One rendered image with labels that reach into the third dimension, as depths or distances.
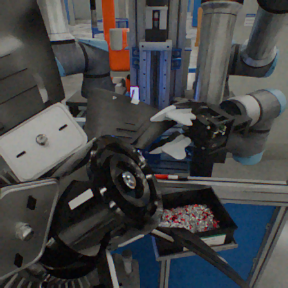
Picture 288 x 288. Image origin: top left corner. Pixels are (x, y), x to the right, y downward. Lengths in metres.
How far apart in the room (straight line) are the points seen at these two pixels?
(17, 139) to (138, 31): 0.92
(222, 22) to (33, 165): 0.50
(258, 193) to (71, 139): 0.73
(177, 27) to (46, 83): 0.89
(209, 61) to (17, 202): 0.52
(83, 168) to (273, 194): 0.78
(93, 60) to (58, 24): 0.17
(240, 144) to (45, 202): 0.51
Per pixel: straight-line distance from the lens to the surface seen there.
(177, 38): 1.16
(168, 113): 0.44
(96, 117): 0.49
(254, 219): 1.03
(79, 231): 0.25
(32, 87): 0.32
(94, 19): 0.31
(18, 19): 0.39
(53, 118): 0.31
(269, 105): 0.61
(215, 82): 0.62
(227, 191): 0.88
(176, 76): 1.18
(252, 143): 0.65
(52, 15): 0.97
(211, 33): 0.62
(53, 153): 0.30
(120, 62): 4.20
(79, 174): 0.24
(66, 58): 0.96
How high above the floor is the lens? 1.39
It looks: 31 degrees down
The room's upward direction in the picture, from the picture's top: straight up
